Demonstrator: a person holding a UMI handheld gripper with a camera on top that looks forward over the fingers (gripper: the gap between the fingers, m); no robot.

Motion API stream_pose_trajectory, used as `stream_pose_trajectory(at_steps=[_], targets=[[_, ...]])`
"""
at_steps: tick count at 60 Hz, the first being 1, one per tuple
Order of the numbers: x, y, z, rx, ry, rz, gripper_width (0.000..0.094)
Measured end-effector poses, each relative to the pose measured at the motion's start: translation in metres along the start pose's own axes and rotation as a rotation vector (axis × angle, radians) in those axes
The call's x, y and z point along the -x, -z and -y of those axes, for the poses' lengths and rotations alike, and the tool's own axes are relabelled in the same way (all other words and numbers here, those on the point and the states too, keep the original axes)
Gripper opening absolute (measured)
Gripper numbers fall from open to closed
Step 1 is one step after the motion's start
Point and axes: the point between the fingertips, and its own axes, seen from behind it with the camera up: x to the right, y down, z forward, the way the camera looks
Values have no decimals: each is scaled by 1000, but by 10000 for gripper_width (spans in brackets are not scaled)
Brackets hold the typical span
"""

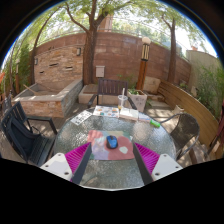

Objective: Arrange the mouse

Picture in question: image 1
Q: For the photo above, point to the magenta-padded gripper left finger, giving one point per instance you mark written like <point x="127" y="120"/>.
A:
<point x="77" y="157"/>

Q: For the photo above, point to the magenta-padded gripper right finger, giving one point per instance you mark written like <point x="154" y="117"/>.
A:
<point x="146" y="158"/>

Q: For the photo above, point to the blue and black computer mouse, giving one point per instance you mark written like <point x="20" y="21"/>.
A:
<point x="112" y="142"/>

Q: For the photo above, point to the red floral print mouse pad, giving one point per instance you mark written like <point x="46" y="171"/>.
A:
<point x="100" y="150"/>

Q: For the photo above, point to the small green object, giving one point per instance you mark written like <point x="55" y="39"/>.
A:
<point x="155" y="123"/>

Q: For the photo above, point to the white licence plate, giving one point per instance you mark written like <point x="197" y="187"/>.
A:
<point x="81" y="117"/>

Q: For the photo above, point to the small thin booklet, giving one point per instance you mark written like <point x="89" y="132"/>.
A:
<point x="144" y="117"/>

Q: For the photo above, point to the thick white book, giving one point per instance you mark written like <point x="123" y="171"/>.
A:
<point x="129" y="114"/>

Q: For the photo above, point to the dark mesh metal chair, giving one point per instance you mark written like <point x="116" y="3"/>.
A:
<point x="186" y="130"/>

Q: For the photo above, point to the colourful printed sheet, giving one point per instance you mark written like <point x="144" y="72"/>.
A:
<point x="106" y="111"/>

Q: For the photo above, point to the black slatted patio armchair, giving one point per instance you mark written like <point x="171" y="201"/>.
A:
<point x="23" y="140"/>

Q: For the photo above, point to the pale stone planter box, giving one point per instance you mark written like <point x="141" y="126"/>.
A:
<point x="140" y="100"/>

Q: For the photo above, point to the raised stone garden bed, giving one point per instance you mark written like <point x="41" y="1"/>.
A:
<point x="43" y="106"/>

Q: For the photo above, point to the clear plastic cup with straw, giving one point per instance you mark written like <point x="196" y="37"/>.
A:
<point x="122" y="101"/>

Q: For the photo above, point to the curved wooden bench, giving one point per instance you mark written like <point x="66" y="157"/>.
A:
<point x="193" y="106"/>

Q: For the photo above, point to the pale stone block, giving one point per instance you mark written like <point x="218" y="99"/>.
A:
<point x="152" y="85"/>

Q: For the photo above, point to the dark brown slatted chair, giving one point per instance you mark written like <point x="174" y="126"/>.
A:
<point x="111" y="86"/>

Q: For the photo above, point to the thin leaning tree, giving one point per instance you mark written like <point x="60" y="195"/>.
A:
<point x="32" y="63"/>

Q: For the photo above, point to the thick forked tree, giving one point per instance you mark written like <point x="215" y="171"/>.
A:
<point x="89" y="53"/>

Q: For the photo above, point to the slim straight tree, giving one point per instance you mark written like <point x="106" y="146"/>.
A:
<point x="172" y="56"/>

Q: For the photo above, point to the wooden garden lamp post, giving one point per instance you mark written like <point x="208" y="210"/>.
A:
<point x="142" y="70"/>

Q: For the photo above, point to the beige wall utility box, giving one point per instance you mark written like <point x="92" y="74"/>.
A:
<point x="100" y="71"/>

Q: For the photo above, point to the dark wall lantern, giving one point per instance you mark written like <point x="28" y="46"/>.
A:
<point x="78" y="51"/>
<point x="36" y="61"/>

